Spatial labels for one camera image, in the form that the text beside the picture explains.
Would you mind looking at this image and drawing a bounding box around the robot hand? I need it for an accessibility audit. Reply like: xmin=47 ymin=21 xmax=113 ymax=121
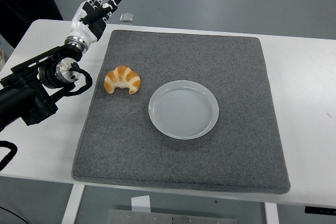
xmin=67 ymin=0 xmax=124 ymax=46

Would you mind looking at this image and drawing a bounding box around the croissant bread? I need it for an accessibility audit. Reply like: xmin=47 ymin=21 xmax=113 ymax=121
xmin=103 ymin=66 xmax=142 ymax=95

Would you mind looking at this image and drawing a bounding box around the grey round plate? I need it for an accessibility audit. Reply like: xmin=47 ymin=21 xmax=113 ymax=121
xmin=148 ymin=80 xmax=220 ymax=140

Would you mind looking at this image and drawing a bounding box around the grey felt mat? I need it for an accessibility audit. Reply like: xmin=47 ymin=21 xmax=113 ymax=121
xmin=71 ymin=29 xmax=291 ymax=194

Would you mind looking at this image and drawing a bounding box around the white table leg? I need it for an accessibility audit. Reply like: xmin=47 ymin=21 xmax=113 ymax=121
xmin=61 ymin=184 xmax=86 ymax=224
xmin=264 ymin=202 xmax=280 ymax=224

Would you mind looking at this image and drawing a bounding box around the black table control panel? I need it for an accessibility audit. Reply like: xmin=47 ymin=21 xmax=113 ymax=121
xmin=304 ymin=206 xmax=336 ymax=215

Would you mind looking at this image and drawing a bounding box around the thin black floor cable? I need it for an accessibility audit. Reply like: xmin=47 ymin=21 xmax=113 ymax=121
xmin=0 ymin=202 xmax=27 ymax=224

